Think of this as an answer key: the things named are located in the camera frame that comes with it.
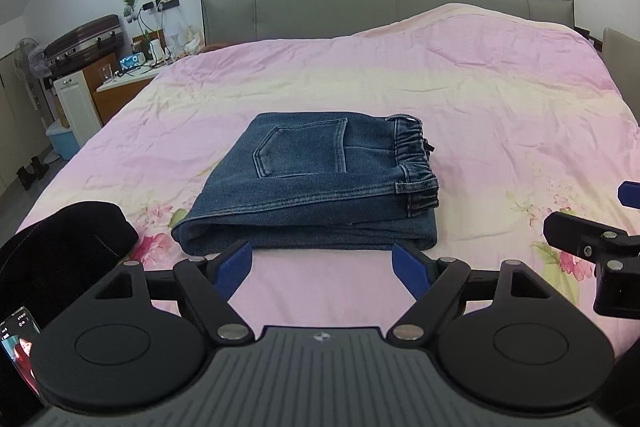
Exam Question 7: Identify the standing electric fan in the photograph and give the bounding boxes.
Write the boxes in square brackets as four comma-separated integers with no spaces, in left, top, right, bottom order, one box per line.
[13,38,54,129]

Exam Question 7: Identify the black wall power strip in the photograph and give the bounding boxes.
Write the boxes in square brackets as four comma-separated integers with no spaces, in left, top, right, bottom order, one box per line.
[141,0,180,11]

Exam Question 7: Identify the wooden bedside desk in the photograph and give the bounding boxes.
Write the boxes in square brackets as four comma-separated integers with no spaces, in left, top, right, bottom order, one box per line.
[81,53,166,124]

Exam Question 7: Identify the black cap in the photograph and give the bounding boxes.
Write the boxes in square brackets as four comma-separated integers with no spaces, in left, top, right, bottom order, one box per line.
[0,202,138,327]

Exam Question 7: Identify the dark maroon suitcase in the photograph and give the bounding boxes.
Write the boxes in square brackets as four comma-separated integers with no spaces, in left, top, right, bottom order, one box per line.
[44,14,124,78]

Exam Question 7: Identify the smartphone with lit screen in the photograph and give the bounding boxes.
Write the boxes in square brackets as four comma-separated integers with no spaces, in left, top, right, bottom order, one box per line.
[1,307,40,395]

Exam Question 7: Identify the white cabinet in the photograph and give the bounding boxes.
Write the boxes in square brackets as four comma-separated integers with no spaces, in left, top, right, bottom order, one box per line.
[53,72,102,148]

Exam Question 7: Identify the blue denim jeans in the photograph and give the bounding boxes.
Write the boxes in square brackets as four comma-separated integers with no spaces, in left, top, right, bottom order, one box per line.
[171,112,439,256]

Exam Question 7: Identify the light blue waste bin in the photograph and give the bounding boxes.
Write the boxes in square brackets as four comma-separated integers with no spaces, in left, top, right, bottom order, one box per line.
[46,120,80,160]

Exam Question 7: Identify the grey bedside panel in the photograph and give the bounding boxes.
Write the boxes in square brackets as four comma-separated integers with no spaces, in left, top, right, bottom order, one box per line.
[602,28,640,118]

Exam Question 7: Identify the black shoes on floor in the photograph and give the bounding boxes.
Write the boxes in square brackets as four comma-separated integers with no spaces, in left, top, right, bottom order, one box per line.
[16,156,49,191]

